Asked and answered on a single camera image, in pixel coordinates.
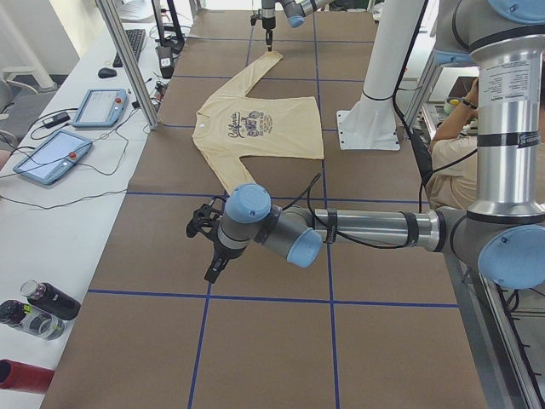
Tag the black keyboard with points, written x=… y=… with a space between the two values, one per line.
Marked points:
x=136 y=39

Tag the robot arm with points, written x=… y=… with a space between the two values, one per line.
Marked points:
x=501 y=233
x=295 y=12

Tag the seated person beige shirt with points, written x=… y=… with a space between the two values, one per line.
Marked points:
x=453 y=156

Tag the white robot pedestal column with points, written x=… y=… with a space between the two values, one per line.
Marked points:
x=400 y=22

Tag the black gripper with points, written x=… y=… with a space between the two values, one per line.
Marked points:
x=267 y=23
x=224 y=252

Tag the aluminium frame post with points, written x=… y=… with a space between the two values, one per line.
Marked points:
x=115 y=27

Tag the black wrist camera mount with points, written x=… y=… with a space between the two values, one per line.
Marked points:
x=205 y=220
x=254 y=18

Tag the beige long sleeve printed shirt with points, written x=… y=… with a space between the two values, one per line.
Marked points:
x=230 y=125

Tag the black water bottle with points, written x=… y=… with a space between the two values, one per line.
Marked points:
x=50 y=299

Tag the black computer mouse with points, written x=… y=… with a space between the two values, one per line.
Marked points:
x=106 y=72

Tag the red bottle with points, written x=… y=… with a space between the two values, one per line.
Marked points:
x=23 y=377

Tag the blue teach pendant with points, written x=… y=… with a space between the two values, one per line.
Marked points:
x=53 y=158
x=100 y=108

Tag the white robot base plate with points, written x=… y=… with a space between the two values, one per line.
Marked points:
x=362 y=130

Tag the blue teach pendant far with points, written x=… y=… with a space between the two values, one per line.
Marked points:
x=100 y=108

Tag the clear water bottle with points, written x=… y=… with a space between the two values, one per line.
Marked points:
x=31 y=320

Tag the blue teach pendant near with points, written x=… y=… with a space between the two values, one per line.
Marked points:
x=53 y=158

